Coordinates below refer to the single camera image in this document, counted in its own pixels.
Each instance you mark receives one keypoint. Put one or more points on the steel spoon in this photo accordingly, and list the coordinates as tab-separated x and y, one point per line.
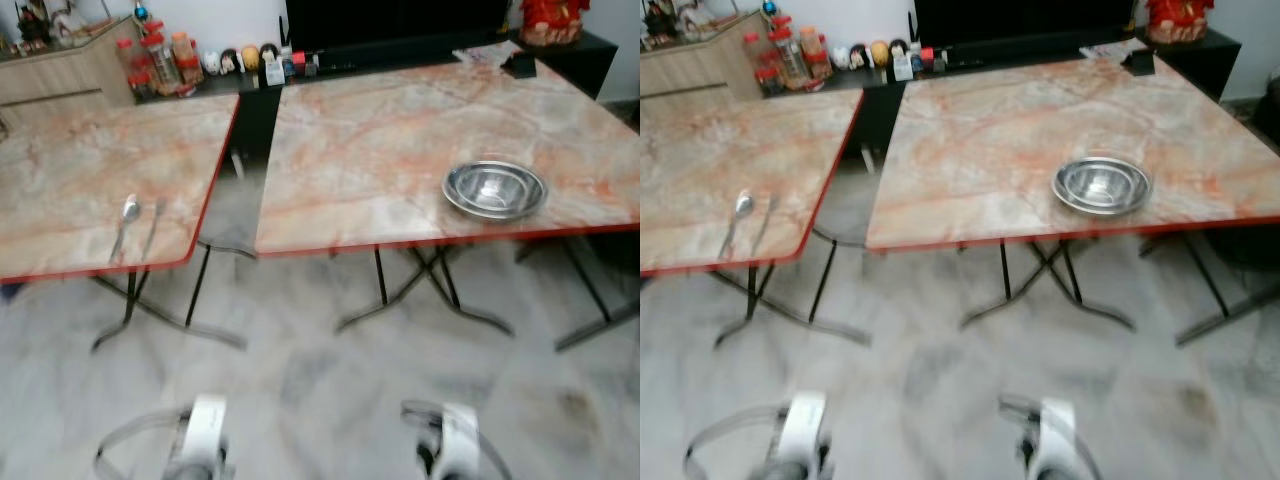
129	210
742	206

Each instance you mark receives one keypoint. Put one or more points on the marble-pattern folding table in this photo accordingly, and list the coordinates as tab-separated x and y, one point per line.
380	140
720	160
90	170
980	135

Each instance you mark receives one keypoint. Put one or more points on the stainless steel bowl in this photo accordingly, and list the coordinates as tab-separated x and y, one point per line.
1102	186
495	190

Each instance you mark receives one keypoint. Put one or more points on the light wooden cabinet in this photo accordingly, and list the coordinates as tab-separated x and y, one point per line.
690	68
60	75

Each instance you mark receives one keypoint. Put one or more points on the small black box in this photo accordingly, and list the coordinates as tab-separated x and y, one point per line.
519	66
1140	61

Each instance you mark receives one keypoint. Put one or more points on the dark statuette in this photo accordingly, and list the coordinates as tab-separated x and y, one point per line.
35	25
660	20

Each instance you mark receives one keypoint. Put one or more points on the red figurine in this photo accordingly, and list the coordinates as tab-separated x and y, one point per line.
552	22
1180	20

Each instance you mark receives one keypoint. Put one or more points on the tall clear red-lid jar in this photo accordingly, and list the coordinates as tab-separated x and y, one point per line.
161	62
788	57

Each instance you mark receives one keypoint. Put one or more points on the printed paper leaflet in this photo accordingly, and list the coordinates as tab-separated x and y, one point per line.
1105	48
480	53

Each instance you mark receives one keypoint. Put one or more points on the orange-filled red-lid jar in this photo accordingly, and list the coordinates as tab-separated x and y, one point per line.
186	58
812	52

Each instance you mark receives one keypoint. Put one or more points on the small white figurine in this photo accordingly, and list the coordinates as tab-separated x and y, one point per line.
840	58
212	63

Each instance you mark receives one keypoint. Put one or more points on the black television console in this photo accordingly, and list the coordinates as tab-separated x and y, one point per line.
255	110
880	110

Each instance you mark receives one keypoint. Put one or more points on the small black figurine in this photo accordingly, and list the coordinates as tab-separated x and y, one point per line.
230	62
858	56

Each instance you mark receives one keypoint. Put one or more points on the small yellow figurine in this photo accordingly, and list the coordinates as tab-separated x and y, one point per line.
250	57
879	52

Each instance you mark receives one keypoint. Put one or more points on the black-haired doll figurine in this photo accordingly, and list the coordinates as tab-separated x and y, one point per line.
897	47
268	51

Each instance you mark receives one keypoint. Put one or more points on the black television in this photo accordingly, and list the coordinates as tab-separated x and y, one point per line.
400	20
1020	18

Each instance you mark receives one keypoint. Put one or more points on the steel fork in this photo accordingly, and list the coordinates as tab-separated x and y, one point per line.
153	230

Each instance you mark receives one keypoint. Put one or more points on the slim red-lid jar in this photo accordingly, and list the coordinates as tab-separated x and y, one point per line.
125	60

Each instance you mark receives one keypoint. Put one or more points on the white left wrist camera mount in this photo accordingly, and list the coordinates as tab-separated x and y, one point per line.
208	430
803	428

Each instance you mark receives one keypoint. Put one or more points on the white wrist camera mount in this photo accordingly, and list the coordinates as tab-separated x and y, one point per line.
1060	440
803	428
462	440
208	430

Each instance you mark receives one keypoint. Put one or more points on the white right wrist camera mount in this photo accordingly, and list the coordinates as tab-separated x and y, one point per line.
1060	440
462	440

